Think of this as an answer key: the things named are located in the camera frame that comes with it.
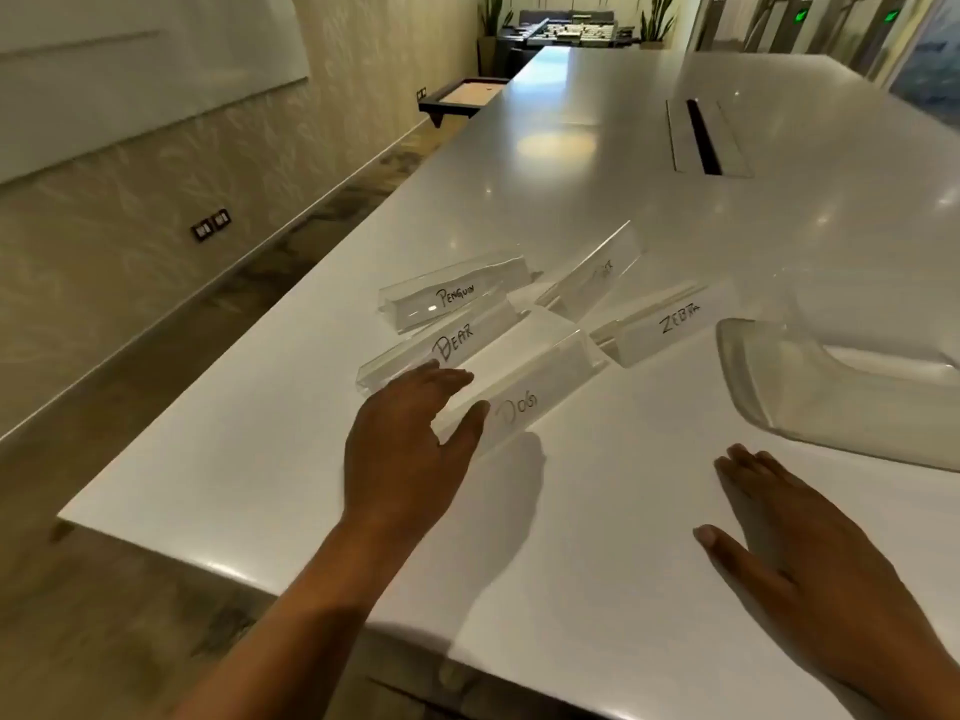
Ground metal turnstile gate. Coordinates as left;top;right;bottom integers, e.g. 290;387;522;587
749;0;815;55
847;0;915;77

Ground person's left forearm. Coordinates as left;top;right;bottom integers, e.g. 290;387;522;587
170;518;410;720

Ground tall snake plant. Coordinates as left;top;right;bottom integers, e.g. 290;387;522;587
477;0;515;77
639;0;679;51

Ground person's left hand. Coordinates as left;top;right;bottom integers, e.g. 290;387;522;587
343;360;490;537

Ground table cable slot panel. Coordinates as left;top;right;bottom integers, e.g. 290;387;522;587
665;98;754;179

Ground foosball table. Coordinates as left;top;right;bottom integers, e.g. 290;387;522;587
498;10;639;52

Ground black side table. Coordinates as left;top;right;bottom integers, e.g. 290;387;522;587
418;76;511;128

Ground person's right hand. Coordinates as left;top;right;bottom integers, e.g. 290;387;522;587
693;443;958;698

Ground white wall board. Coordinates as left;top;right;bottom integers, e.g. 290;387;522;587
0;0;311;185

